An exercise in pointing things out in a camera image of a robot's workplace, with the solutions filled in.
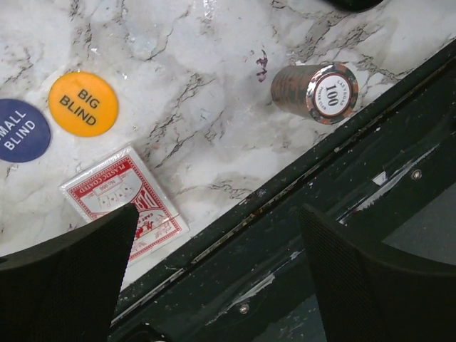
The blue small blind button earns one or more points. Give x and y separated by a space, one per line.
25 132

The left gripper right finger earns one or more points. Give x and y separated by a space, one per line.
369 291

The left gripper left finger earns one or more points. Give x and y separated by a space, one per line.
67 288

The red playing card deck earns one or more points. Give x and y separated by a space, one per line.
120 179

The black poker set case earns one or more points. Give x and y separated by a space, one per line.
354 6

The orange big blind button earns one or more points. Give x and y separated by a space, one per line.
83 104

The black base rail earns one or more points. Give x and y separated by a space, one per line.
388 174

